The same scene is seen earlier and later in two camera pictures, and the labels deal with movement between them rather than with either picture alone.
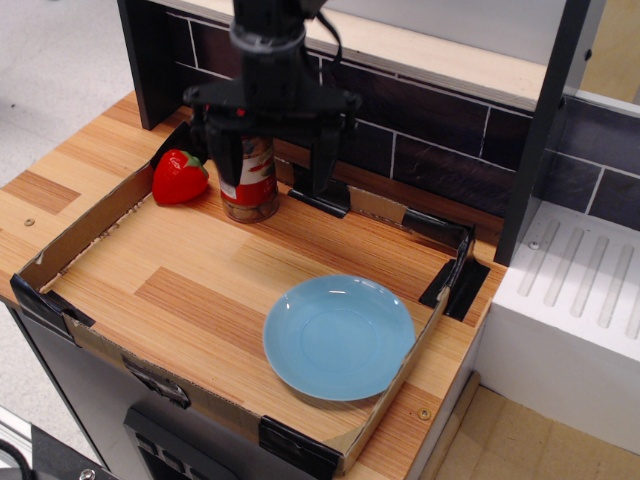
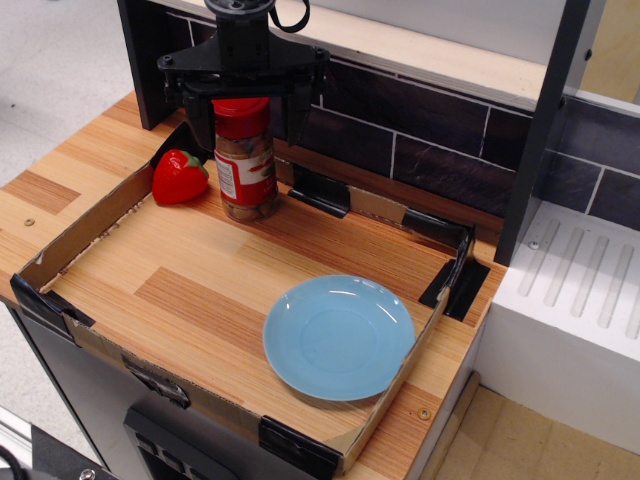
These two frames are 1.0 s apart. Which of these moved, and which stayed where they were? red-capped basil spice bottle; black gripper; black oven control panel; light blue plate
Moved: black gripper
Stayed: light blue plate; black oven control panel; red-capped basil spice bottle
